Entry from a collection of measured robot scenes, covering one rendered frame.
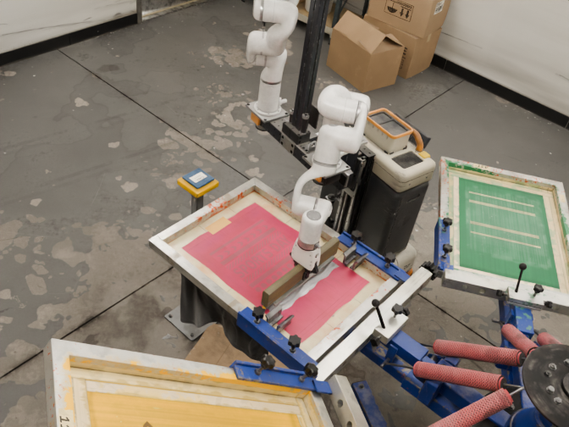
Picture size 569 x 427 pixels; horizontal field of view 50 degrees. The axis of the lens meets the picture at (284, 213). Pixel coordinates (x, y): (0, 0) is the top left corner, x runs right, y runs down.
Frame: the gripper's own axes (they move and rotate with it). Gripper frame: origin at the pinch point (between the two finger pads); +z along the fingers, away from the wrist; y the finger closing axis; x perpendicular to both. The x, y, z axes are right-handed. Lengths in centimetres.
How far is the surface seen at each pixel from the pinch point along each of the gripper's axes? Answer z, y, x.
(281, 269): 5.6, 8.7, 0.7
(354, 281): 5.6, -14.2, -15.5
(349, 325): 1.7, -26.6, 5.4
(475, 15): 47, 113, -379
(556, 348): -30, -84, -9
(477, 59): 83, 97, -379
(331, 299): 5.5, -13.6, -2.1
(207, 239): 5.7, 39.1, 10.2
